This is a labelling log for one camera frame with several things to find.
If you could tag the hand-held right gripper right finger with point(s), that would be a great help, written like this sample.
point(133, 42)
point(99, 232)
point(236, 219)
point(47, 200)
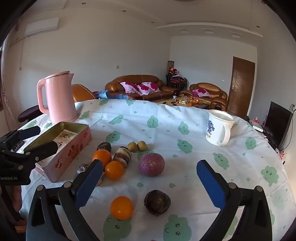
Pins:
point(211, 185)

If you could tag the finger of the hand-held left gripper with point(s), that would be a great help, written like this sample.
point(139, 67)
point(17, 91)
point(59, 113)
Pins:
point(30, 132)
point(44, 149)

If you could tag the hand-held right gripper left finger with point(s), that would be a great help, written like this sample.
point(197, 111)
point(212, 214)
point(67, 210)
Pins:
point(89, 183)

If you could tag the shiny dark lump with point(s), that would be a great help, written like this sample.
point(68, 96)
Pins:
point(82, 168)

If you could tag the orange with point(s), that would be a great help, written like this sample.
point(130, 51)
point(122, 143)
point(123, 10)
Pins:
point(103, 156)
point(121, 207)
point(114, 170)

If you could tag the dark brown water chestnut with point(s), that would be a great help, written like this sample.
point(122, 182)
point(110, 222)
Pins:
point(104, 146)
point(157, 202)

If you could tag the small yellow potato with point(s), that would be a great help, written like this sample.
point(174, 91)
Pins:
point(132, 146)

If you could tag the purple passion fruit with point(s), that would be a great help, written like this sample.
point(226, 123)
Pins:
point(152, 165)

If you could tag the small yellow round fruit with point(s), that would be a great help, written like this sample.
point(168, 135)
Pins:
point(141, 145)

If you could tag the dark purple stool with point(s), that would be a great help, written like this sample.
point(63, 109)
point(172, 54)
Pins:
point(27, 114)

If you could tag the printed paper sheet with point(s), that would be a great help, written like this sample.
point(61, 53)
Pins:
point(66, 136)

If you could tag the pink electric kettle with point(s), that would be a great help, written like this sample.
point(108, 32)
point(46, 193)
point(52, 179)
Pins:
point(60, 97)

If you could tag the white mug with blue print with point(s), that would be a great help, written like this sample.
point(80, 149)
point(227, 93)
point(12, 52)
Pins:
point(217, 129)

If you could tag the orange-brown leather chair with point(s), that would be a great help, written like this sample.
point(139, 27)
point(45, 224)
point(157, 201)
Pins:
point(81, 92)

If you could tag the white set-top box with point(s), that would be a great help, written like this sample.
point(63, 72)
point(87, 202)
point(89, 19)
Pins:
point(257, 127)

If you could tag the white tablecloth with green clouds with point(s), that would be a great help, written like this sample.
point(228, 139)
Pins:
point(173, 120)

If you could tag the blue cloth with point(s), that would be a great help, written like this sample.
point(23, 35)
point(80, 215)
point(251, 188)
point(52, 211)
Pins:
point(108, 94)

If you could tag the cluttered coffee table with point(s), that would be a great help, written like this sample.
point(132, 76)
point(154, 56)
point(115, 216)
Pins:
point(182, 102)

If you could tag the black television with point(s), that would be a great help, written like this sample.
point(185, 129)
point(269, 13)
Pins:
point(276, 122)

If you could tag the pink floral pillow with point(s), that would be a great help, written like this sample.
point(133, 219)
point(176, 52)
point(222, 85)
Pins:
point(128, 87)
point(149, 88)
point(201, 92)

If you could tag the brown leather armchair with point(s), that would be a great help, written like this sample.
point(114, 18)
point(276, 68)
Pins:
point(208, 87)

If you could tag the brown leather sofa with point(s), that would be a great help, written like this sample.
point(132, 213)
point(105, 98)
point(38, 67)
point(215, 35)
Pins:
point(118, 81)

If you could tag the brown wooden door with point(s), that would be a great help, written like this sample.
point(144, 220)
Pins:
point(241, 88)

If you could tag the white air conditioner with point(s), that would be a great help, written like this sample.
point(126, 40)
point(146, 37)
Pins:
point(41, 26)

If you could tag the stacked dark chairs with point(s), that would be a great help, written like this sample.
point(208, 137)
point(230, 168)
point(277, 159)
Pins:
point(175, 81)

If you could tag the wall socket with plug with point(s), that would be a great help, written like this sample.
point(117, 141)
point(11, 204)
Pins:
point(292, 106)

